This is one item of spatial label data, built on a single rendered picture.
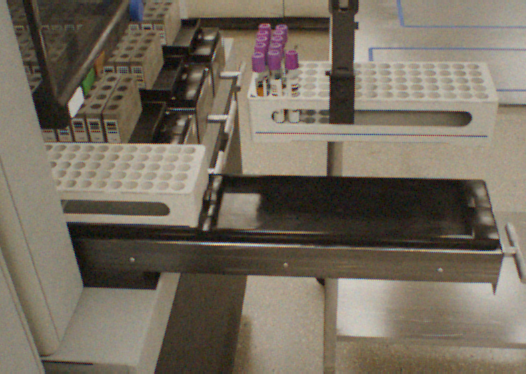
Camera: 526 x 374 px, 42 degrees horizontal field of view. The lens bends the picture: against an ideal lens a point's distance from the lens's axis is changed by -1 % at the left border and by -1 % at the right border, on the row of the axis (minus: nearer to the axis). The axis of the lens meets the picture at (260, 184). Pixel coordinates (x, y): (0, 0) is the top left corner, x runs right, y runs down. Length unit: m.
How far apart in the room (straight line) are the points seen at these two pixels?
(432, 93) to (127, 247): 0.41
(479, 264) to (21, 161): 0.51
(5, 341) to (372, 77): 0.52
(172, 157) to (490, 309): 0.84
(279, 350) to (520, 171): 1.07
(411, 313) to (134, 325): 0.76
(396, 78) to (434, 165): 1.49
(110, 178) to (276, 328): 1.03
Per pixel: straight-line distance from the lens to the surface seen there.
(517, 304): 1.51
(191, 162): 0.83
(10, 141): 0.67
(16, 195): 0.69
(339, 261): 0.80
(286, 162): 2.33
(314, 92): 0.84
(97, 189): 0.81
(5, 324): 0.69
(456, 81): 0.89
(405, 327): 1.42
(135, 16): 0.95
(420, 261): 0.81
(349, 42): 0.76
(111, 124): 0.93
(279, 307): 1.83
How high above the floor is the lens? 1.33
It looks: 37 degrees down
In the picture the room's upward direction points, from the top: 3 degrees counter-clockwise
